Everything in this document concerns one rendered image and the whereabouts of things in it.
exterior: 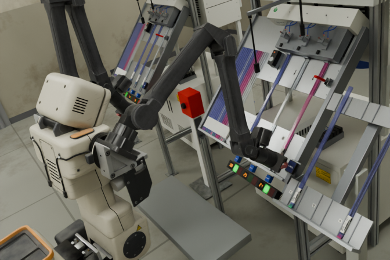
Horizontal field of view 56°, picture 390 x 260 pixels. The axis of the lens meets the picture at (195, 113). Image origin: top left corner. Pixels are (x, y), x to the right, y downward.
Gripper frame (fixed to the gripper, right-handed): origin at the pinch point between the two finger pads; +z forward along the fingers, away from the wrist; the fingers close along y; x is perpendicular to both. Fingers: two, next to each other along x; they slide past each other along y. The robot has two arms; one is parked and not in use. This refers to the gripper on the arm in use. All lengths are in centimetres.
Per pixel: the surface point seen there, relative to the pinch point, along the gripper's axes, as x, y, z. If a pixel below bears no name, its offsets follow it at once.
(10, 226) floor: 140, 184, -33
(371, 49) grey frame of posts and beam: -58, -2, 16
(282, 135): -10.2, 14.7, 7.6
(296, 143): -9.8, 6.1, 7.7
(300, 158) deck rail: -4.7, 0.4, 7.3
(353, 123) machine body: -32, 20, 62
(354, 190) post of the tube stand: -2.9, -22.8, 12.9
